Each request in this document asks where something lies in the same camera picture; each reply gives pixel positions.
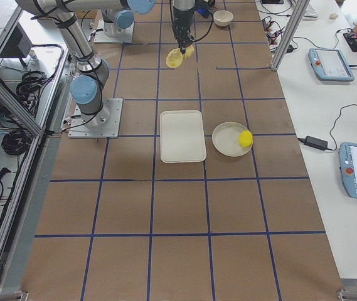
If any upper teach pendant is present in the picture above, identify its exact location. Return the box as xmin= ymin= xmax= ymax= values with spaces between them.
xmin=308 ymin=48 xmax=354 ymax=82

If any yellow bread roll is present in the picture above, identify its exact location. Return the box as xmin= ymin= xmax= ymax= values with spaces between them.
xmin=166 ymin=45 xmax=194 ymax=68

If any aluminium frame post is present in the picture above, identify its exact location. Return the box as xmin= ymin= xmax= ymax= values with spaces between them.
xmin=270 ymin=0 xmax=309 ymax=71

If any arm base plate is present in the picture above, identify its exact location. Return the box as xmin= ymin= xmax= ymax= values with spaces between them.
xmin=68 ymin=98 xmax=124 ymax=139
xmin=93 ymin=19 xmax=134 ymax=44

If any cream bowl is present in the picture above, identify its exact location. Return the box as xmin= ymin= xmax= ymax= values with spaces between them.
xmin=213 ymin=10 xmax=233 ymax=27

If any black power adapter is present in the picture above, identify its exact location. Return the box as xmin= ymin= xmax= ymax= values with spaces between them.
xmin=304 ymin=136 xmax=328 ymax=151

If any cream rectangular tray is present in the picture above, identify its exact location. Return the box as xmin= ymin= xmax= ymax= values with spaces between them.
xmin=159 ymin=110 xmax=206 ymax=164

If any yellow lemon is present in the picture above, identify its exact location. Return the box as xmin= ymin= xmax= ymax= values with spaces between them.
xmin=238 ymin=130 xmax=253 ymax=147

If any cream shallow dish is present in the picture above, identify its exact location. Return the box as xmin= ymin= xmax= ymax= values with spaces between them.
xmin=212 ymin=122 xmax=253 ymax=157

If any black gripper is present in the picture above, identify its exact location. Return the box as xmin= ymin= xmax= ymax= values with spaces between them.
xmin=173 ymin=17 xmax=194 ymax=59

